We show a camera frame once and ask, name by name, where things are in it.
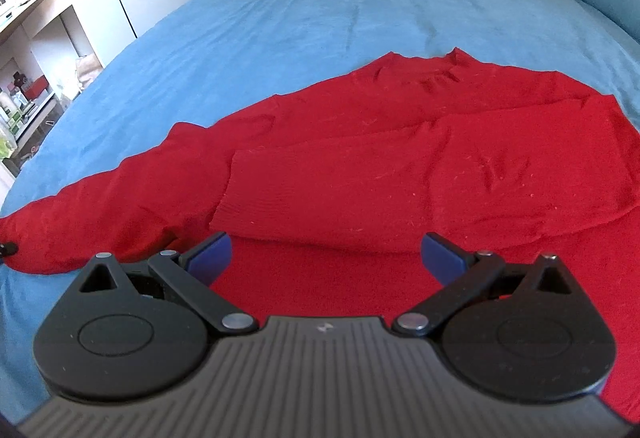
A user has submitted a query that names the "red knit sweater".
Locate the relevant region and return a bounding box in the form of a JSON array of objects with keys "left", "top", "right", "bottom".
[{"left": 1, "top": 50, "right": 639, "bottom": 418}]

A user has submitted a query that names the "white shelf unit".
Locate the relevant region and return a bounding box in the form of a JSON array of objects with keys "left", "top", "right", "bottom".
[{"left": 1, "top": 0, "right": 136, "bottom": 178}]

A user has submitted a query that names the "blue bed sheet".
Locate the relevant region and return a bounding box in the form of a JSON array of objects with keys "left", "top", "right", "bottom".
[{"left": 1, "top": 0, "right": 639, "bottom": 423}]

